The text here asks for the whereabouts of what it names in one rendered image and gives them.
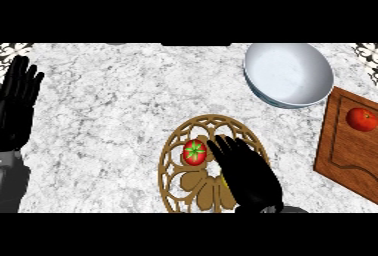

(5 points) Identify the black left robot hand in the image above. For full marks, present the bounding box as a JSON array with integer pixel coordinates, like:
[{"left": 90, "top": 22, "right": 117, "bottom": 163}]
[{"left": 0, "top": 55, "right": 46, "bottom": 152}]

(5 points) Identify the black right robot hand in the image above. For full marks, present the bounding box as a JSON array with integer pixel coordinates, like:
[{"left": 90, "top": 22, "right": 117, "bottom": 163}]
[{"left": 205, "top": 134, "right": 285, "bottom": 214}]

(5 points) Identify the brown openwork oval placemat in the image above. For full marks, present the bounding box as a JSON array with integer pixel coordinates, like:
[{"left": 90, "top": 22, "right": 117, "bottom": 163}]
[{"left": 157, "top": 114, "right": 272, "bottom": 214}]

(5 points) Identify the white bowl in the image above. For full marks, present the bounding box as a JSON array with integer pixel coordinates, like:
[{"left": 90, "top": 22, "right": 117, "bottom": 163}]
[{"left": 242, "top": 43, "right": 335, "bottom": 110}]

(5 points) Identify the red tomato with green stem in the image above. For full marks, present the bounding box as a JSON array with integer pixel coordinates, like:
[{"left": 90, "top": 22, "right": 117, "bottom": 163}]
[{"left": 182, "top": 138, "right": 208, "bottom": 167}]

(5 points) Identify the brown wooden cutting board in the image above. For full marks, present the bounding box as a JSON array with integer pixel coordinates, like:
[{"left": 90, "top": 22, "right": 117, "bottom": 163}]
[{"left": 313, "top": 85, "right": 378, "bottom": 205}]

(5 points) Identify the plain red tomato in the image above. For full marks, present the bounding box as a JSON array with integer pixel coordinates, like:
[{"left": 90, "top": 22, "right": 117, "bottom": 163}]
[{"left": 344, "top": 107, "right": 378, "bottom": 133}]

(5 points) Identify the black appliance edge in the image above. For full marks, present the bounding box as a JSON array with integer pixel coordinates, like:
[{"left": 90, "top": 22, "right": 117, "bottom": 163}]
[{"left": 159, "top": 42, "right": 233, "bottom": 47}]

